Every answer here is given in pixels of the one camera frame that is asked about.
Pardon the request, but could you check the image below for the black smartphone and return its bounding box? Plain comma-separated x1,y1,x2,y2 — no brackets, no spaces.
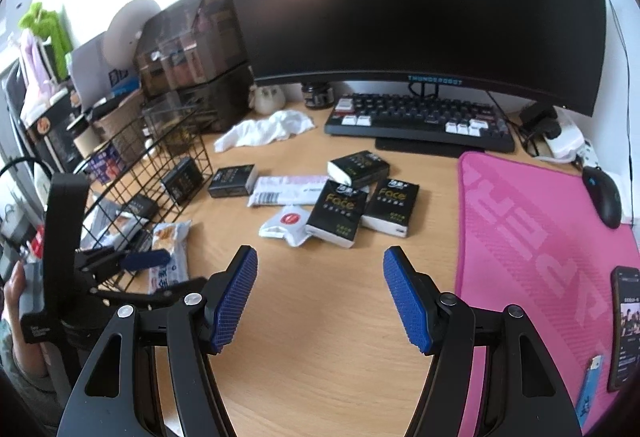
608,266,640,391

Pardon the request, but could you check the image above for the black computer mouse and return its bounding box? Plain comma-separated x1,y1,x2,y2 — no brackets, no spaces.
582,166,623,229

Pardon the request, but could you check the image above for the dark mechanical keyboard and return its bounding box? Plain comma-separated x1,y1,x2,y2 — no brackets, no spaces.
324,94,515,153

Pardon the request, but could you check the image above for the purple luncheon meat tin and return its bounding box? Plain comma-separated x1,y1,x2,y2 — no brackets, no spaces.
89,142,126,185

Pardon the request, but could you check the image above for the white Aji cracker packet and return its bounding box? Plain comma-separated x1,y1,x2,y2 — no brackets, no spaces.
146,220,193,295

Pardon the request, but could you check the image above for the white round fan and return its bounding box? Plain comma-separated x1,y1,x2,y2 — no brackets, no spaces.
102,0,160,70

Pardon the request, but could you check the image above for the pink mouse pad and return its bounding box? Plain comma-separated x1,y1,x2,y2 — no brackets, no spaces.
456,152,639,426

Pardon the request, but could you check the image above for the small cream ceramic vase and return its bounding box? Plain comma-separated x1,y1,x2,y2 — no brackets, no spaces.
250,85,286,116

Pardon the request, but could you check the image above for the dark acrylic cosmetics organizer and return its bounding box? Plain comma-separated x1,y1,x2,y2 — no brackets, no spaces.
134,0,254,133

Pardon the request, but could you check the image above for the long white pink packet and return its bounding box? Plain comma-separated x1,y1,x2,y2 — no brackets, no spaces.
247,175,328,208

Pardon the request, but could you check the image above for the long white snack packet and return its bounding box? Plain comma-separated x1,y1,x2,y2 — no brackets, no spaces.
79,199,150,251

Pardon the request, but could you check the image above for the white power strip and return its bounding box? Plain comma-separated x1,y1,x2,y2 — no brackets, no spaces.
535,108,600,168

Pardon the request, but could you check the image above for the person left hand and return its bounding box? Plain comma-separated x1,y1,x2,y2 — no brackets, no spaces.
3,261,26,318

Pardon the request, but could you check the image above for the white round-logo sachet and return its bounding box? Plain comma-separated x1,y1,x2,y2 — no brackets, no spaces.
258,205,310,247

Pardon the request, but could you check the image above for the white crumpled cloth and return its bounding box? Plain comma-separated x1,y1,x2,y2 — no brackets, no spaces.
214,110,316,153

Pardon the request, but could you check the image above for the blue lighter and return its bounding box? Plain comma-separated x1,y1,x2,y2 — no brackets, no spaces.
575,355,604,428

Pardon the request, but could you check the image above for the black wire basket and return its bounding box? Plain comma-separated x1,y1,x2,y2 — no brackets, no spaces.
76,105,213,292

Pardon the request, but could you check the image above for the black curved monitor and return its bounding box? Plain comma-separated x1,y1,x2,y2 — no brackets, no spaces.
232,0,606,116

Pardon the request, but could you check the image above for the small dark glass jar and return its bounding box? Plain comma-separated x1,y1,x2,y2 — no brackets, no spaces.
302,82,335,110

